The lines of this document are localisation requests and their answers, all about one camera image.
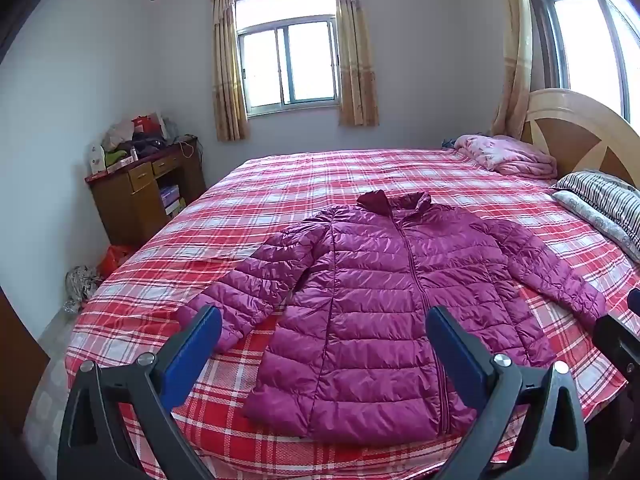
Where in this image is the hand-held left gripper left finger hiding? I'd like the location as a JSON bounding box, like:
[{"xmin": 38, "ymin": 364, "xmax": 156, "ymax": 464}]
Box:
[{"xmin": 57, "ymin": 304, "xmax": 223, "ymax": 480}]

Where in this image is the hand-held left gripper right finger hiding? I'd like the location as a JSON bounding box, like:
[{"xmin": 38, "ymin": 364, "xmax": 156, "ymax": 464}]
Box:
[{"xmin": 426, "ymin": 306, "xmax": 590, "ymax": 480}]

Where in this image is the magenta quilted puffer jacket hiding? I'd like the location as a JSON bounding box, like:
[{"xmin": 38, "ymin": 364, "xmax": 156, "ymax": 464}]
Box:
[{"xmin": 175, "ymin": 190, "xmax": 608, "ymax": 446}]

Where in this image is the dark clothes pile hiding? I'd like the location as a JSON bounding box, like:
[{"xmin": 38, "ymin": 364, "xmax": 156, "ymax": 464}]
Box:
[{"xmin": 131, "ymin": 132, "xmax": 167, "ymax": 159}]

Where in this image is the red plastic bag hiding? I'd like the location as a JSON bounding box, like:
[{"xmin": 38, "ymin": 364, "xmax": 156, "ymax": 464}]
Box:
[{"xmin": 97, "ymin": 245, "xmax": 136, "ymax": 278}]

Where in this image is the silver crumpled bag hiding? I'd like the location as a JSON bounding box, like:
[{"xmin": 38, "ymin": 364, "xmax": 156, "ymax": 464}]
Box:
[{"xmin": 64, "ymin": 266, "xmax": 101, "ymax": 313}]

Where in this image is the grey floral pillow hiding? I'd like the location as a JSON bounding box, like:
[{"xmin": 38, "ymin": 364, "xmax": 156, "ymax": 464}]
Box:
[{"xmin": 550, "ymin": 190, "xmax": 640, "ymax": 263}]

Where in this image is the striped pillow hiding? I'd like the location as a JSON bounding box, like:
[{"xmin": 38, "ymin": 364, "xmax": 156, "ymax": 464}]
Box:
[{"xmin": 550, "ymin": 170, "xmax": 640, "ymax": 236}]

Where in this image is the brown wooden desk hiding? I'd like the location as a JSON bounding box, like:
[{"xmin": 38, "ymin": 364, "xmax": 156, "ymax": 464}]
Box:
[{"xmin": 84, "ymin": 137, "xmax": 208, "ymax": 248}]

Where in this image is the brown wooden door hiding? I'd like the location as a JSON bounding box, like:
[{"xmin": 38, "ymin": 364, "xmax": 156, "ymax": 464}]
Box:
[{"xmin": 0, "ymin": 287, "xmax": 51, "ymax": 436}]

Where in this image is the red plaid bed sheet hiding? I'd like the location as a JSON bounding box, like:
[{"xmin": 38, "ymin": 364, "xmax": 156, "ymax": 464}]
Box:
[{"xmin": 65, "ymin": 147, "xmax": 640, "ymax": 480}]

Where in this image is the folded pink blanket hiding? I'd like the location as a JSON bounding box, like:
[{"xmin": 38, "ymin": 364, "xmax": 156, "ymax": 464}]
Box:
[{"xmin": 452, "ymin": 133, "xmax": 558, "ymax": 178}]

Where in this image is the wooden bed headboard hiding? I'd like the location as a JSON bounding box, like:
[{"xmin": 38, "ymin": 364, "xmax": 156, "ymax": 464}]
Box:
[{"xmin": 520, "ymin": 87, "xmax": 640, "ymax": 186}]

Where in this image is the pale plastic bag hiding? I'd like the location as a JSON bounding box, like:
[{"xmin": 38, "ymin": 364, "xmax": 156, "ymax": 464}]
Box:
[{"xmin": 102, "ymin": 120, "xmax": 136, "ymax": 152}]

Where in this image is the beige patterned curtain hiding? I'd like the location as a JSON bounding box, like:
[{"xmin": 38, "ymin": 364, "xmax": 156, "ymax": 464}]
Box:
[
  {"xmin": 334, "ymin": 0, "xmax": 380, "ymax": 128},
  {"xmin": 209, "ymin": 0, "xmax": 251, "ymax": 143}
]

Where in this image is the large beige curtain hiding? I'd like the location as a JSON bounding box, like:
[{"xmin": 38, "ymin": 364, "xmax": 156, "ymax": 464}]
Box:
[{"xmin": 492, "ymin": 0, "xmax": 533, "ymax": 141}]

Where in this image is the sliding glass window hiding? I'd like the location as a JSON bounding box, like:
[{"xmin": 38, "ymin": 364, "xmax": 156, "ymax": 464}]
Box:
[{"xmin": 234, "ymin": 0, "xmax": 341, "ymax": 118}]

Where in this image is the large bedside window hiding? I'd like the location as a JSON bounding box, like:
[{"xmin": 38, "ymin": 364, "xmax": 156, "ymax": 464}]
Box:
[{"xmin": 522, "ymin": 0, "xmax": 640, "ymax": 123}]

